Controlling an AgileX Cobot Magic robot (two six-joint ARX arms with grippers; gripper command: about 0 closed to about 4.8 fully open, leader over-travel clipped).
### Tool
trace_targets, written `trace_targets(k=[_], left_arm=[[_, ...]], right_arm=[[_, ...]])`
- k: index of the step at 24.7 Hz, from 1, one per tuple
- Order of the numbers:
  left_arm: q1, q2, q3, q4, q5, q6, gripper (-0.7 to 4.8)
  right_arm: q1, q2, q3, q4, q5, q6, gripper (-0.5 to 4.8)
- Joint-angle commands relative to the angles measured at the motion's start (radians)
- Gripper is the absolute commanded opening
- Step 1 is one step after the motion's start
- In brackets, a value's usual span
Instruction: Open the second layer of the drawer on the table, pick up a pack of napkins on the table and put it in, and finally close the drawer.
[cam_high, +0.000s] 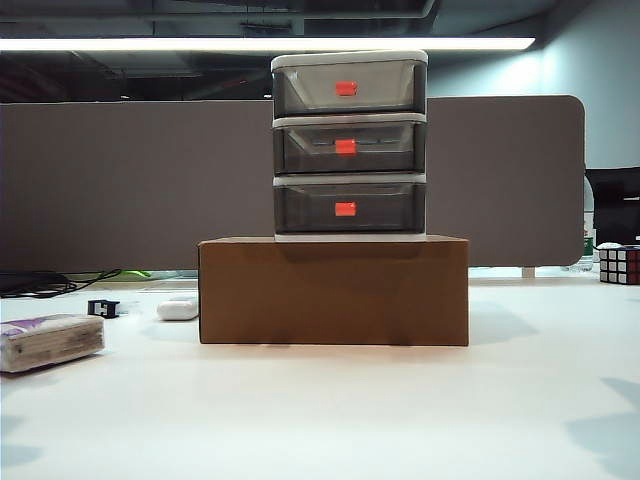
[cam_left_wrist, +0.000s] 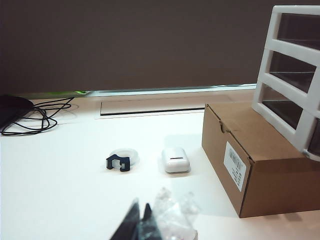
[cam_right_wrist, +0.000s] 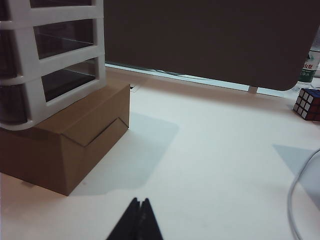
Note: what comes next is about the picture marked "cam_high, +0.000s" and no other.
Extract smoky transparent drawer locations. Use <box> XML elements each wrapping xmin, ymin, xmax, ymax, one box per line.
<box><xmin>273</xmin><ymin>183</ymin><xmax>428</xmax><ymax>235</ymax></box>
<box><xmin>273</xmin><ymin>122</ymin><xmax>428</xmax><ymax>175</ymax></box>

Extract napkin pack with purple print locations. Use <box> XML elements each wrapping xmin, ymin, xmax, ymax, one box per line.
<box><xmin>0</xmin><ymin>313</ymin><xmax>106</xmax><ymax>374</ymax></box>

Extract brown cardboard box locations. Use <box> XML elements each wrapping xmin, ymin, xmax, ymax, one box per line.
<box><xmin>197</xmin><ymin>233</ymin><xmax>471</xmax><ymax>347</ymax></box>

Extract small white plastic case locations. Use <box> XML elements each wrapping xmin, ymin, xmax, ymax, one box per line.
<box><xmin>156</xmin><ymin>296</ymin><xmax>200</xmax><ymax>321</ymax></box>

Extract grey desk partition panel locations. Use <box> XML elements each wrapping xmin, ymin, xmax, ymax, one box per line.
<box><xmin>0</xmin><ymin>94</ymin><xmax>587</xmax><ymax>274</ymax></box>

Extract long ceiling light strip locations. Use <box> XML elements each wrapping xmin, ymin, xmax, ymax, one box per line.
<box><xmin>0</xmin><ymin>37</ymin><xmax>536</xmax><ymax>53</ymax></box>

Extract small black plastic clip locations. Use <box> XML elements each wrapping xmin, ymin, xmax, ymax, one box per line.
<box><xmin>87</xmin><ymin>298</ymin><xmax>121</xmax><ymax>319</ymax></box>

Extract clear bottle with green label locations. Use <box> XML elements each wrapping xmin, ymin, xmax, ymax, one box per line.
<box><xmin>582</xmin><ymin>179</ymin><xmax>599</xmax><ymax>264</ymax></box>

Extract black Rubik's cube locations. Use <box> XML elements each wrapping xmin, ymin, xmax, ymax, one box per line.
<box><xmin>598</xmin><ymin>242</ymin><xmax>640</xmax><ymax>286</ymax></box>

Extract smoky drawer with angled handle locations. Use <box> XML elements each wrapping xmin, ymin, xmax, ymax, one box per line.
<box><xmin>272</xmin><ymin>64</ymin><xmax>427</xmax><ymax>112</ymax></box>

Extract white plastic drawer cabinet frame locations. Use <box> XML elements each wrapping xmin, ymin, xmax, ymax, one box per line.
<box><xmin>270</xmin><ymin>49</ymin><xmax>429</xmax><ymax>243</ymax></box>

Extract black cables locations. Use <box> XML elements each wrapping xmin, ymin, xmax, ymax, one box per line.
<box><xmin>0</xmin><ymin>268</ymin><xmax>124</xmax><ymax>299</ymax></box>

